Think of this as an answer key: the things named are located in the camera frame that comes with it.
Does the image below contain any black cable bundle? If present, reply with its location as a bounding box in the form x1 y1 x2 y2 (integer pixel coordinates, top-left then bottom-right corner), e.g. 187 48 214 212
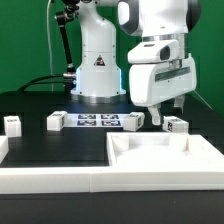
18 73 78 93

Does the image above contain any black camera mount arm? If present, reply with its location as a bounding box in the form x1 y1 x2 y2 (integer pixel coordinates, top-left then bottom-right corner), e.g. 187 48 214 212
55 0 80 76

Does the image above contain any white square tabletop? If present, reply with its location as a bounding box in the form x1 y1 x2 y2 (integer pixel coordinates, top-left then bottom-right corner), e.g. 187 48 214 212
107 132 224 169

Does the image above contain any grey cable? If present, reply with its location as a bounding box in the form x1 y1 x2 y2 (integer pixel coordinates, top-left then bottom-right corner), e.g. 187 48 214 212
45 0 56 93

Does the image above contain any white U-shaped obstacle wall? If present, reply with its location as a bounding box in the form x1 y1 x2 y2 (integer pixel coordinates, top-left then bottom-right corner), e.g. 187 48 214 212
0 134 224 195

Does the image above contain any AprilTag base sheet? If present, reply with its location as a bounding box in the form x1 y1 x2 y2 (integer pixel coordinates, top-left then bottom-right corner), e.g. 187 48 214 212
65 113 125 127

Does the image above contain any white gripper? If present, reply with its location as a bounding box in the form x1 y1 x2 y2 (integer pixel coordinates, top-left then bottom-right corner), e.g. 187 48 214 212
128 39 196 126

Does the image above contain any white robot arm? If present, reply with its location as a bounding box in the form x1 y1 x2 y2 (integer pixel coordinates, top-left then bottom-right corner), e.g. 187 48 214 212
71 0 201 125

